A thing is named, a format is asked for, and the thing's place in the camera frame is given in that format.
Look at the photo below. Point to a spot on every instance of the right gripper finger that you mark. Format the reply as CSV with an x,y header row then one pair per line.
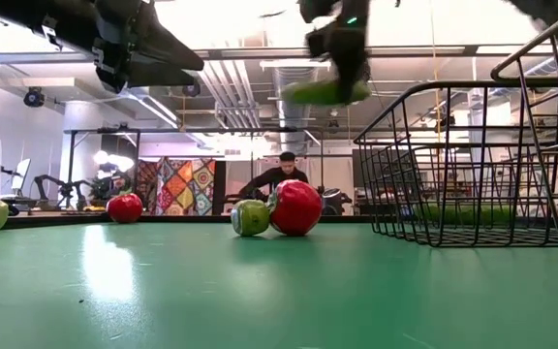
x,y
351,72

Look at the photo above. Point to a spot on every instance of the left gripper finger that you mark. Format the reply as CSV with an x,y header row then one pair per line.
x,y
163,43
163,77

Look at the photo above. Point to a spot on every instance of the green cucumber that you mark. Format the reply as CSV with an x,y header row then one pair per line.
x,y
458,215
308,93

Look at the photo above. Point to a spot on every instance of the red plastic tomato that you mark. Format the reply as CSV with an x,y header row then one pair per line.
x,y
124,208
296,208

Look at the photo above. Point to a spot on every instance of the background black robot arm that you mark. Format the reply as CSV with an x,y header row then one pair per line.
x,y
73,186

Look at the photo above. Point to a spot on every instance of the black ceiling spotlight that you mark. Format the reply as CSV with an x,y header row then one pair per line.
x,y
33,97
191,90

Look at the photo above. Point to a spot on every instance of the person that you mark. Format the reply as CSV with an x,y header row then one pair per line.
x,y
121,183
287,162

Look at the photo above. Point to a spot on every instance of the colourful patchwork quilt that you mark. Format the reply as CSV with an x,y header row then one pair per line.
x,y
187,186

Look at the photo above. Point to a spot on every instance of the black round bin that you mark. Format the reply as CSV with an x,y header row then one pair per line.
x,y
339,201

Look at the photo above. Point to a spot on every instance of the white monitor on stand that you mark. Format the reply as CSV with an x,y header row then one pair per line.
x,y
20,174

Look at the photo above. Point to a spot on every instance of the black metal frame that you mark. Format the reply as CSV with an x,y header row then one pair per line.
x,y
104,130

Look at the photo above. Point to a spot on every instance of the silver ventilation duct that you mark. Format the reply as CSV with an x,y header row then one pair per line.
x,y
293,126

